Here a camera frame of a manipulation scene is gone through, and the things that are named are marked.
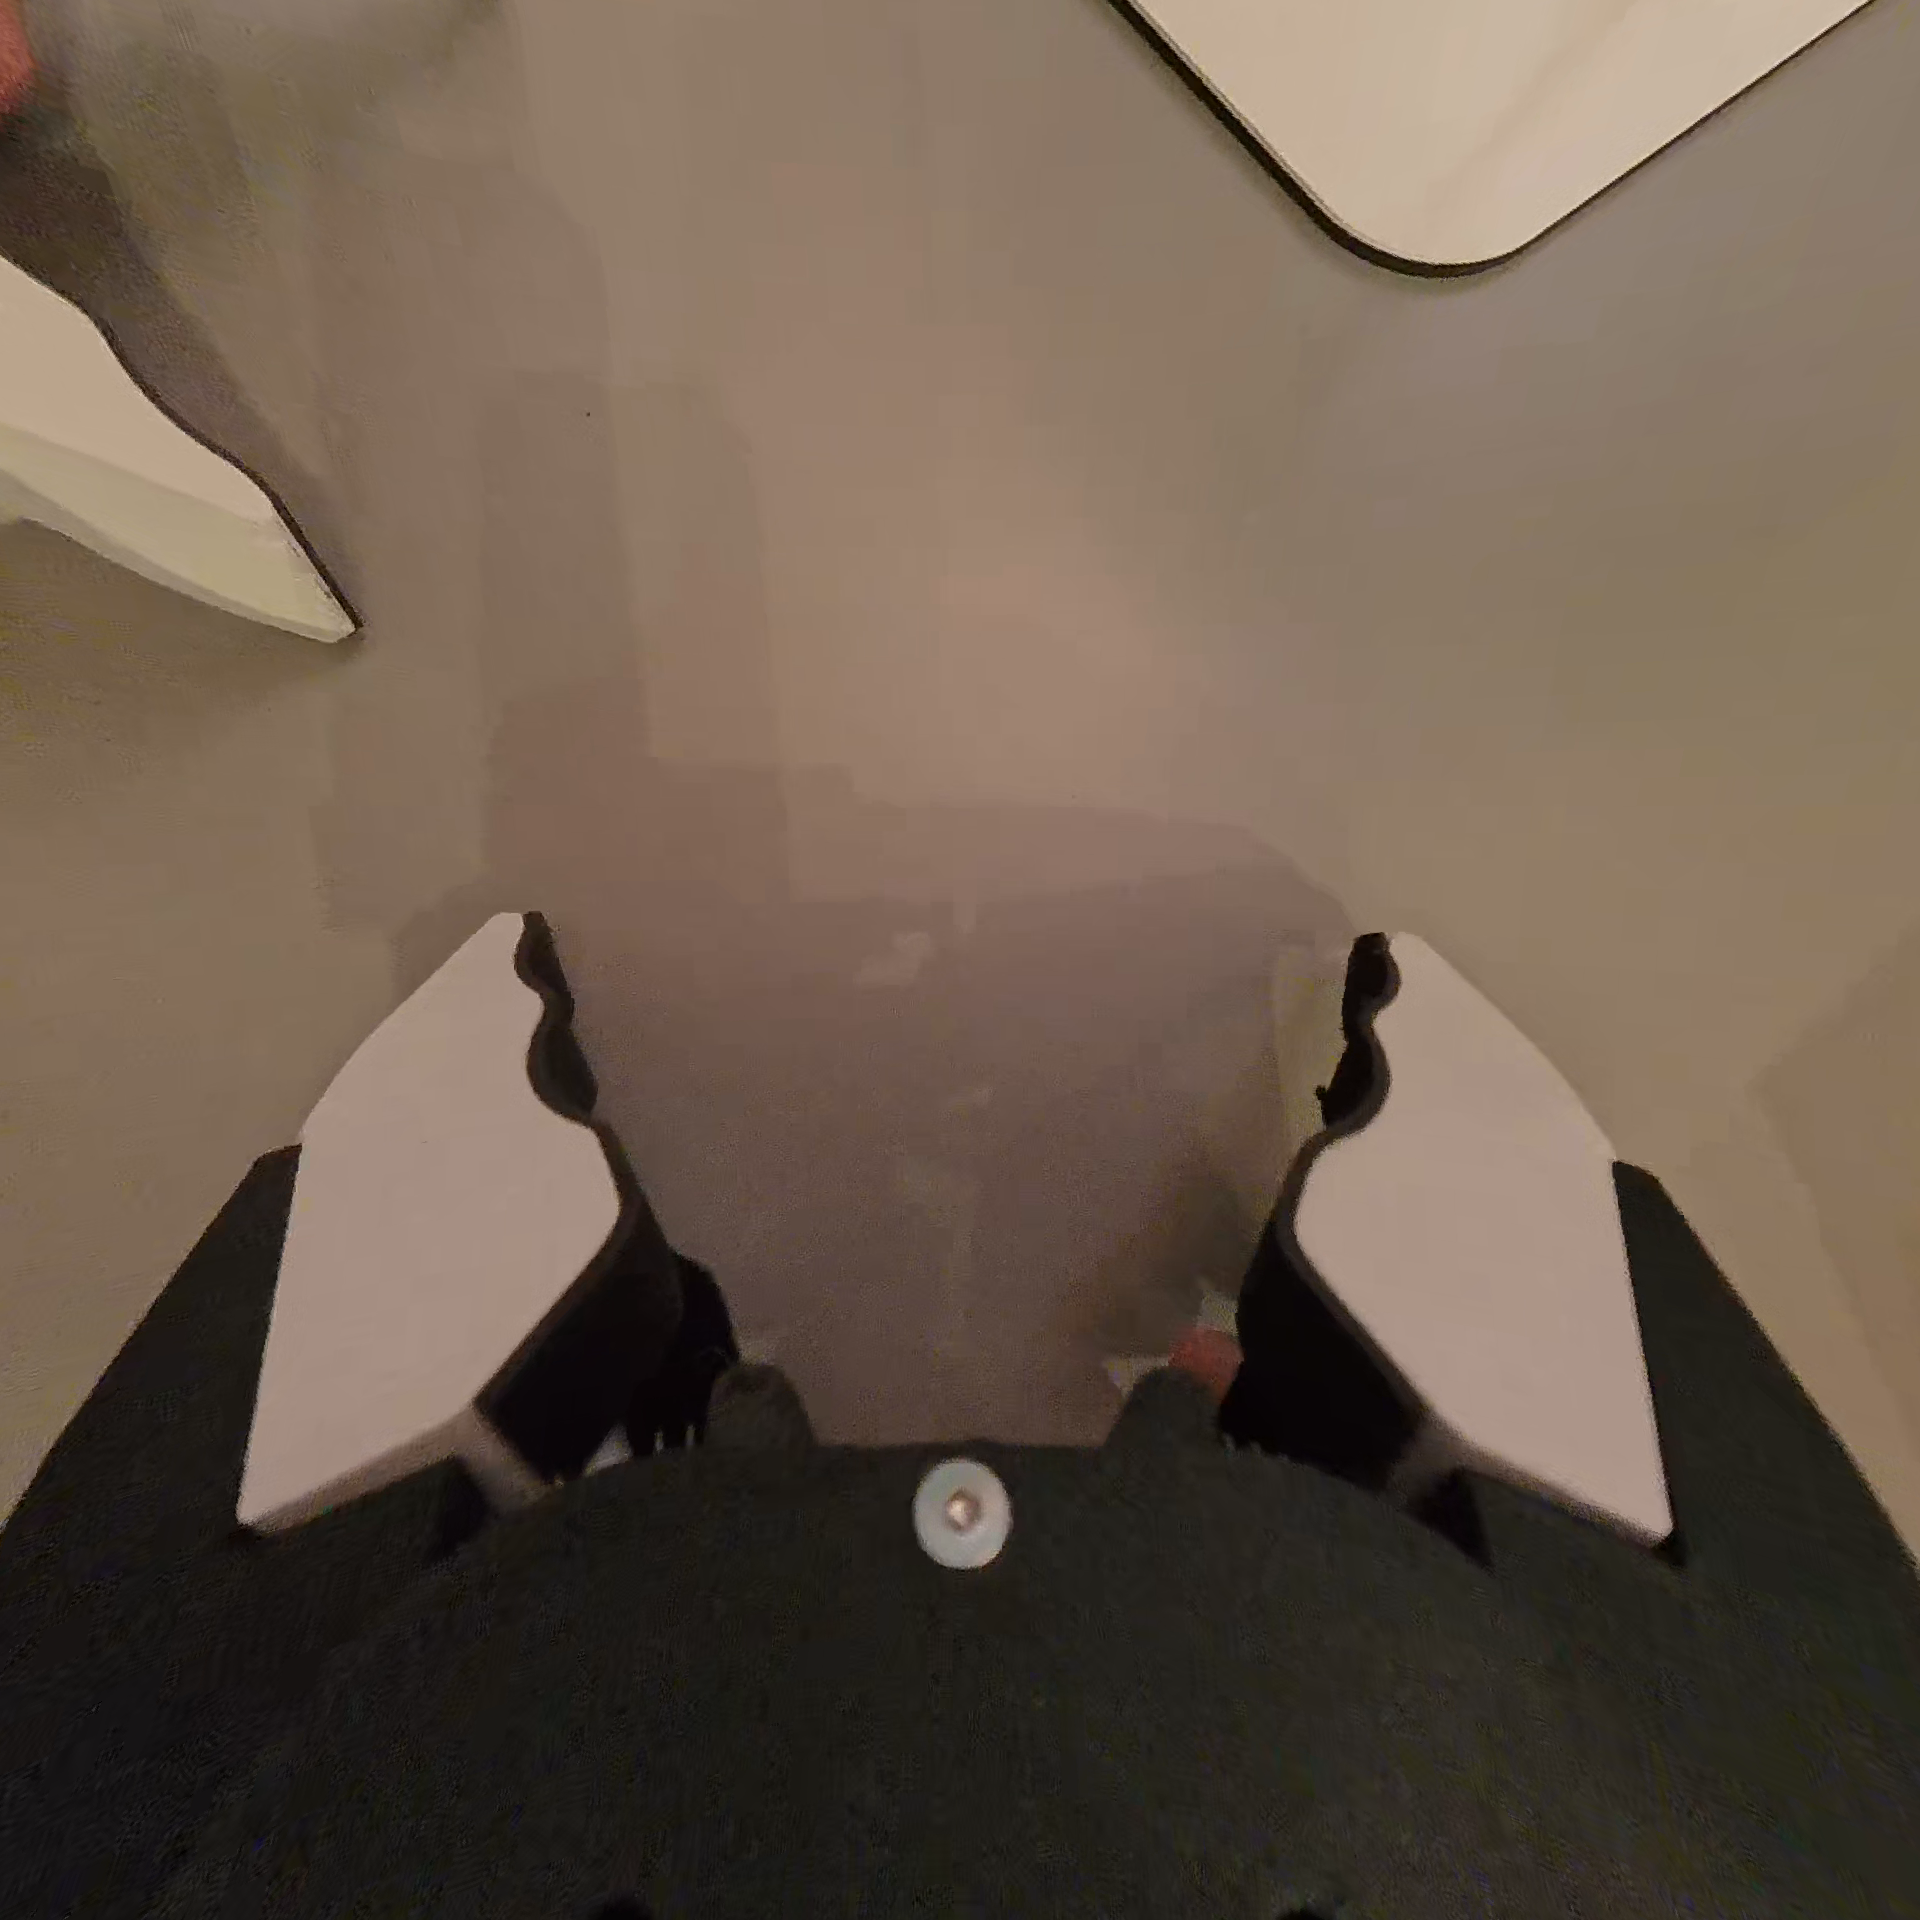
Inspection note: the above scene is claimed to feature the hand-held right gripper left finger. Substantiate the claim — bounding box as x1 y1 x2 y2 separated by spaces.
235 910 740 1531

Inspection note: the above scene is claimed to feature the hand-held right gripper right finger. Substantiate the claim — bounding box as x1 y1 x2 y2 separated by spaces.
1217 931 1675 1547

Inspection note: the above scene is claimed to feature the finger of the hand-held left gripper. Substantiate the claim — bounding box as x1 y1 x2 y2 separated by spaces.
0 251 366 647

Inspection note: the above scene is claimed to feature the white document stand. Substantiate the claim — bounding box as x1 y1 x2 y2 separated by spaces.
1110 0 1876 279

